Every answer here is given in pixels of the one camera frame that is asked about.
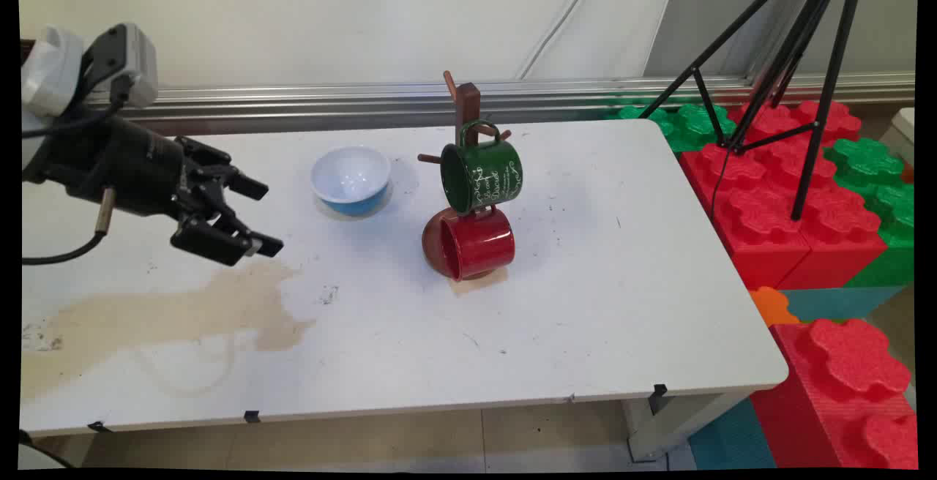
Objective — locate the blue and white bowl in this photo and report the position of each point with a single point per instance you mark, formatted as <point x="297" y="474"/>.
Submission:
<point x="351" y="176"/>

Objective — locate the brown wooden mug tree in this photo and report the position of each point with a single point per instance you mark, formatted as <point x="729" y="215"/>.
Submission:
<point x="468" y="99"/>

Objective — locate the green enamel mug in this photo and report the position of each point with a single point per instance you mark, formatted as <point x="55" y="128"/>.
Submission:
<point x="490" y="173"/>

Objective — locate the black table edge clip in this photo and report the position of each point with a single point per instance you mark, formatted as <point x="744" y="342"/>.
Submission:
<point x="659" y="390"/>
<point x="99" y="426"/>
<point x="252" y="416"/>

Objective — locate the aluminium wall rail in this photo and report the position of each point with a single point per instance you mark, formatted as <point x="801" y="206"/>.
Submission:
<point x="329" y="103"/>

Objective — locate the black tripod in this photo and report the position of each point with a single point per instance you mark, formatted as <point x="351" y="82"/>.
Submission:
<point x="827" y="85"/>

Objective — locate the green foam block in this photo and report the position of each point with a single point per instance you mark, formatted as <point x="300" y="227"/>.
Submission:
<point x="688" y="125"/>
<point x="878" y="173"/>

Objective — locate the red enamel mug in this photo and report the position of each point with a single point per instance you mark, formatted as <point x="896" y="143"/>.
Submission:
<point x="483" y="242"/>

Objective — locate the large red foam block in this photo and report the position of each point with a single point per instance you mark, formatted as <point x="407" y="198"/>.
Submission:
<point x="747" y="216"/>
<point x="842" y="235"/>

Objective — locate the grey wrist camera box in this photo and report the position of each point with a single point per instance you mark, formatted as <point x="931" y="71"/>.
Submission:
<point x="135" y="55"/>

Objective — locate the orange foam piece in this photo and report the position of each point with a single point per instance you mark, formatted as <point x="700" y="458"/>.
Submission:
<point x="772" y="304"/>

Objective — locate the white table leg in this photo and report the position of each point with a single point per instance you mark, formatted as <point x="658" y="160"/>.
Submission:
<point x="673" y="425"/>

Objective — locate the teal foam mat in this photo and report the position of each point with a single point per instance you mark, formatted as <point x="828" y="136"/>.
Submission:
<point x="732" y="440"/>
<point x="842" y="303"/>

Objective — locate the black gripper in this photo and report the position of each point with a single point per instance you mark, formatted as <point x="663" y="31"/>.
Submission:
<point x="124" y="165"/>

